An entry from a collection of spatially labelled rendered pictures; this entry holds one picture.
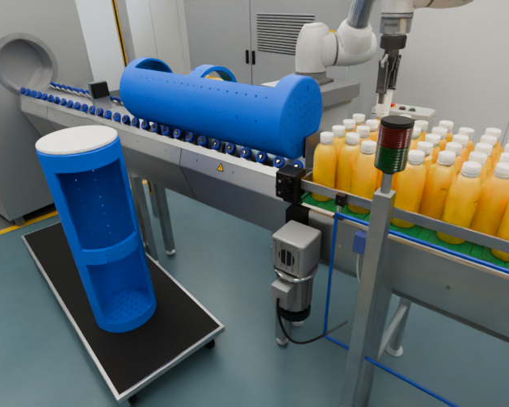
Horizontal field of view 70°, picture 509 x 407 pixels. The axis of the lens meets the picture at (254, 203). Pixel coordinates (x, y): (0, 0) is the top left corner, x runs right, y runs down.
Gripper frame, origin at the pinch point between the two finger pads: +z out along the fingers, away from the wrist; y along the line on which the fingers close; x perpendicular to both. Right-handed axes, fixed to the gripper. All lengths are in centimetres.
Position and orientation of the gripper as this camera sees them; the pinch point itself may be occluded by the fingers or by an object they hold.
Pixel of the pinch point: (384, 102)
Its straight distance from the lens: 130.8
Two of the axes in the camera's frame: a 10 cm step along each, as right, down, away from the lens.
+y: -6.2, 4.1, -6.7
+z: 0.3, 8.6, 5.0
